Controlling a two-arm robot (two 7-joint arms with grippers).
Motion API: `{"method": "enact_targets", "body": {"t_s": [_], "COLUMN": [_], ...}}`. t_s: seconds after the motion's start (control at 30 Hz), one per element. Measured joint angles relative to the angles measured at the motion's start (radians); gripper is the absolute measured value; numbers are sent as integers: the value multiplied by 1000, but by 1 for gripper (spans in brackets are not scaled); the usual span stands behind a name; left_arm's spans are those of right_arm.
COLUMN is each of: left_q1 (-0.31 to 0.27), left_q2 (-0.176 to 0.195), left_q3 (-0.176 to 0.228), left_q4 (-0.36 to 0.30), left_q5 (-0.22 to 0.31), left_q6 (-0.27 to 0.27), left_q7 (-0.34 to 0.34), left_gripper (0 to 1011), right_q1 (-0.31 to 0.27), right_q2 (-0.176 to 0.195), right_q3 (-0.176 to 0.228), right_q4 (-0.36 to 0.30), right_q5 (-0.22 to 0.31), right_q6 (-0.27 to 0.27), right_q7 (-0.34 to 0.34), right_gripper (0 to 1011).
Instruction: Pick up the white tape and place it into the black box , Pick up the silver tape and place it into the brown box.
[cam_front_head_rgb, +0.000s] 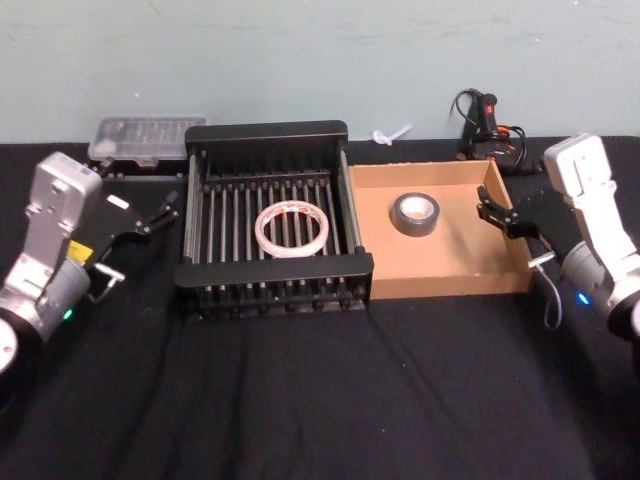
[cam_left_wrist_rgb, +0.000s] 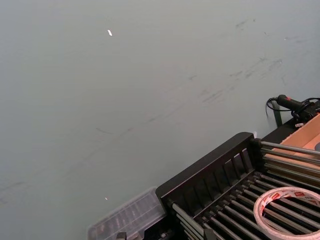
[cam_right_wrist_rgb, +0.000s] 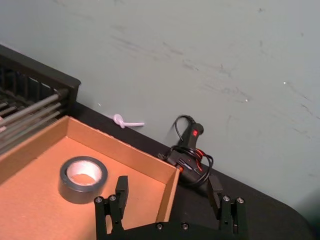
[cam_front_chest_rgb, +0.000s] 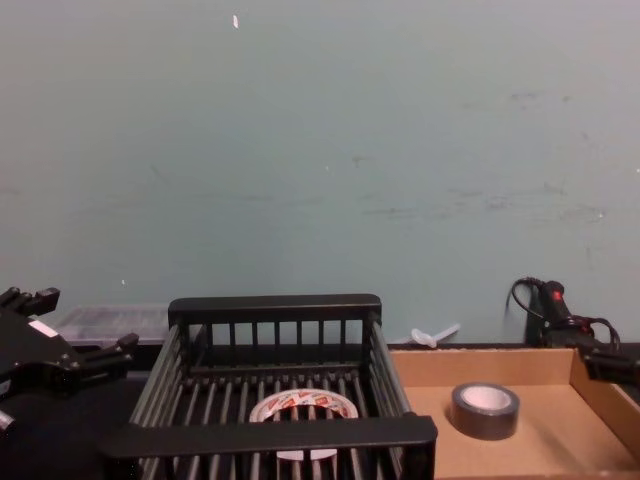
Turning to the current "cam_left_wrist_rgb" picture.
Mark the clear plastic case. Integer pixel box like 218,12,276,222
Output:
87,187,167,240

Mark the shallow brown cardboard tray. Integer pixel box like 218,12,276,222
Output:
271,115,320,166

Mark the plain pale wall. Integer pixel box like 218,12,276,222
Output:
0,0,320,240

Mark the roll of white tape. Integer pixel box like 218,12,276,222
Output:
253,187,320,237

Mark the black corded tool red switch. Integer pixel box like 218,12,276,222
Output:
265,94,320,126

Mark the black rack with steel bars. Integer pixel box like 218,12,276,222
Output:
155,132,320,240

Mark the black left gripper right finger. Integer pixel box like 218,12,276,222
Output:
203,228,221,240

